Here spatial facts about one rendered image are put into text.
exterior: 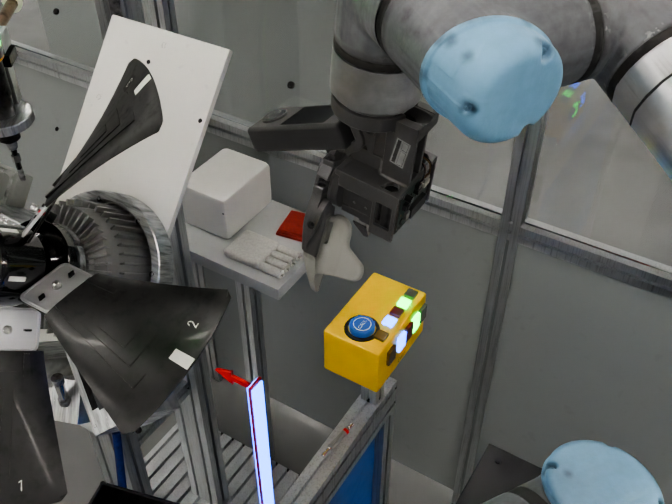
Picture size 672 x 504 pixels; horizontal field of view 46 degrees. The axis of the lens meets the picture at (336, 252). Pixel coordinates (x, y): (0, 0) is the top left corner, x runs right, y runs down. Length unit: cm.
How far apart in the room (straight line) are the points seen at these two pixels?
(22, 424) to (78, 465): 121
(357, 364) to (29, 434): 50
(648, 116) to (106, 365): 76
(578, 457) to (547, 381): 99
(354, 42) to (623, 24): 18
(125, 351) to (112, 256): 24
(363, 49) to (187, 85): 81
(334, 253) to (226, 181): 100
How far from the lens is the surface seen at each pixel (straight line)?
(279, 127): 70
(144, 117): 108
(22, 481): 128
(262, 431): 107
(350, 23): 59
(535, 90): 50
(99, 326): 111
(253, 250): 165
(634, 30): 56
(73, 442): 253
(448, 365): 191
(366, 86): 60
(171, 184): 135
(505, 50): 47
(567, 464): 82
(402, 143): 64
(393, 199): 65
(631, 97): 55
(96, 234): 128
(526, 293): 166
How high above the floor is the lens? 196
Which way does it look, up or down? 41 degrees down
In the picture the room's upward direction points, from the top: straight up
